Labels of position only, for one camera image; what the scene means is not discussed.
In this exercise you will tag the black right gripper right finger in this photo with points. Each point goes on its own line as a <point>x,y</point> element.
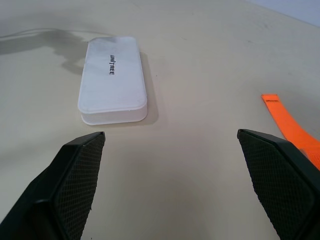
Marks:
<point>280,180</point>

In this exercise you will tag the white Unitree box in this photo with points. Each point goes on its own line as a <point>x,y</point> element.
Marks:
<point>112,82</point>

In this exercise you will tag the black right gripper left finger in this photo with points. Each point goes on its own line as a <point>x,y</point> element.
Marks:
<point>62,182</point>

